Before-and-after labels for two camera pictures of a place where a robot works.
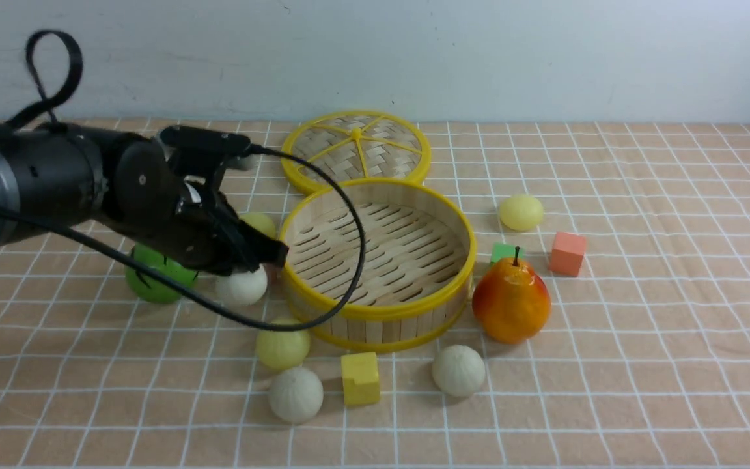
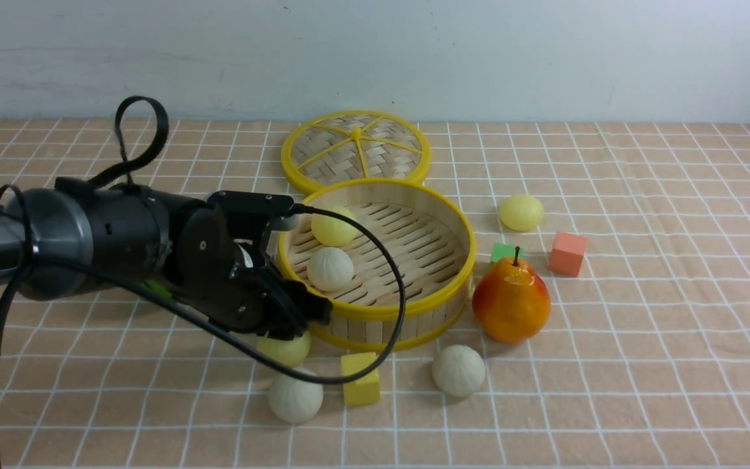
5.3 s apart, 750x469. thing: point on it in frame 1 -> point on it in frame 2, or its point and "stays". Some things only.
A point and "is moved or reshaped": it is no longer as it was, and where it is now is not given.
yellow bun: x=521 y=213 stays
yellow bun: x=261 y=222 is moved or reshaped
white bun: x=458 y=370 stays
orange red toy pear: x=512 y=300 stays
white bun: x=295 y=395 stays
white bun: x=244 y=288 is moved or reshaped
